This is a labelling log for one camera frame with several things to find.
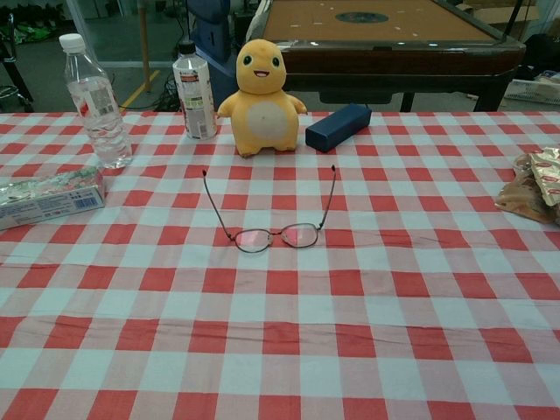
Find yellow dinosaur plush toy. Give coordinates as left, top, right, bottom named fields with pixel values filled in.
left=216, top=38, right=309, bottom=159

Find thin-framed eyeglasses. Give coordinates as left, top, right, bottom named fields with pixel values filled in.
left=201, top=164, right=337, bottom=255

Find dark blue glasses case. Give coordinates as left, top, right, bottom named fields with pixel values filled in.
left=304, top=102, right=373, bottom=154

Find white plastic basket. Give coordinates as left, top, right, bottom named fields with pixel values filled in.
left=503, top=79, right=560, bottom=106

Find brown mahjong table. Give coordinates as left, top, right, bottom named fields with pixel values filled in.
left=245, top=0, right=527, bottom=112

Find red white checkered tablecloth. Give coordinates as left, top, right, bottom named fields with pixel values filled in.
left=0, top=110, right=560, bottom=420

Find blue machine stand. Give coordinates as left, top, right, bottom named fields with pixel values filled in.
left=187, top=0, right=240, bottom=114

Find black metal chair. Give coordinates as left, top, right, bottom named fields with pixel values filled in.
left=0, top=12, right=35, bottom=113

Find clear water bottle white cap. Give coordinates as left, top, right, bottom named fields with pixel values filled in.
left=58, top=33, right=134, bottom=170

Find white drink bottle black cap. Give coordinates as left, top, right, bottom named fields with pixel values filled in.
left=171, top=41, right=219, bottom=141

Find toothpaste box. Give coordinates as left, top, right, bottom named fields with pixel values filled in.
left=0, top=165, right=108, bottom=232

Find wooden pole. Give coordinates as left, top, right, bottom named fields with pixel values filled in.
left=136, top=0, right=152, bottom=94

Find brown snack packet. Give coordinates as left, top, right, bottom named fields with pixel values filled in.
left=494, top=147, right=560, bottom=226

